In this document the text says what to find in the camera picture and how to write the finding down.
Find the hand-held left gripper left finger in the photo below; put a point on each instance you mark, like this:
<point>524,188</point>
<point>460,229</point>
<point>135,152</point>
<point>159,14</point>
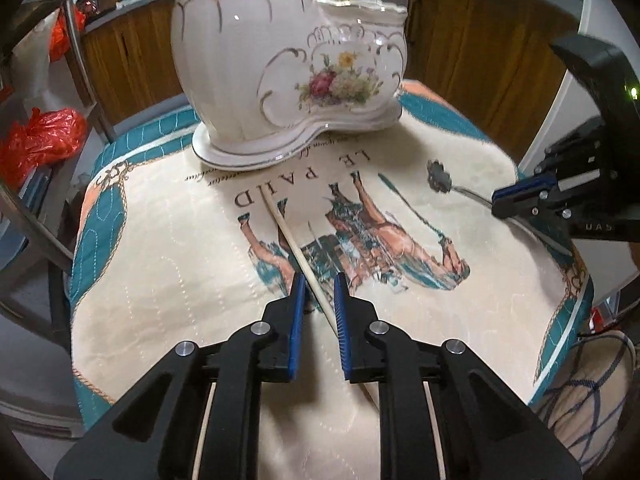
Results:
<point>298,325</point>

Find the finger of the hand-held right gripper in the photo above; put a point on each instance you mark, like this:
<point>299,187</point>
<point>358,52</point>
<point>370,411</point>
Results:
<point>522,189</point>
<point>575,152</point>

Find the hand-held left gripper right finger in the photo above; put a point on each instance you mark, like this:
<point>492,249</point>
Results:
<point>341,325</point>

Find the wooden chopstick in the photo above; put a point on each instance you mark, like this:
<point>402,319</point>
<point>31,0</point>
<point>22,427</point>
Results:
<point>295,245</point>

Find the slim steel spoon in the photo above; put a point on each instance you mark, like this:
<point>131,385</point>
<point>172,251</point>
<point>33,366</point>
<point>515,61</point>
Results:
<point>440,177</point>

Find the white floral ceramic utensil holder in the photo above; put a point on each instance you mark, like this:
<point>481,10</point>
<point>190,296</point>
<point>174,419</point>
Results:
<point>235,60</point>

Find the wooden cabinet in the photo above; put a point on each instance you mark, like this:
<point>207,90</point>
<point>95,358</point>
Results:
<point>475,60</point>

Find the printed quilted table mat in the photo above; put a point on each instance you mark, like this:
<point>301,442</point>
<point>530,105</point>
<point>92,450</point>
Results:
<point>165,260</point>

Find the person's plaid trousers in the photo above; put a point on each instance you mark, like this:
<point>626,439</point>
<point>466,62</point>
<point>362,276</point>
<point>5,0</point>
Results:
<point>590,410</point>

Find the large red plastic bag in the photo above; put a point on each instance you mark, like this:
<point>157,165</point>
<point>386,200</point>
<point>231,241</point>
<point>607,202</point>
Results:
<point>45,140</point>

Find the small red plastic bag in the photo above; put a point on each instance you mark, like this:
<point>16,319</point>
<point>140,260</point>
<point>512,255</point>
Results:
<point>62,40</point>

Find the white sack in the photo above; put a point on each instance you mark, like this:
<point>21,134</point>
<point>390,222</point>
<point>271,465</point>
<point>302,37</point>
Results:
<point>37,55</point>

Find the metal chair frame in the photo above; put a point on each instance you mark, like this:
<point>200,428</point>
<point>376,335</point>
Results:
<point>30,230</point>

